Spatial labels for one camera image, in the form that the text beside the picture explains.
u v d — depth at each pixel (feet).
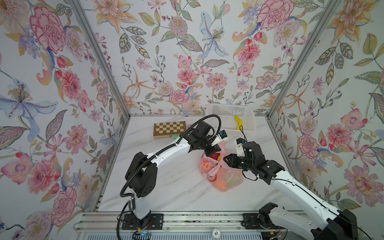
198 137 2.17
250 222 2.41
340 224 1.29
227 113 4.29
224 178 2.63
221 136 2.32
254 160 1.93
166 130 3.61
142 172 1.61
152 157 1.60
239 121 3.73
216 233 2.18
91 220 2.51
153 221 2.41
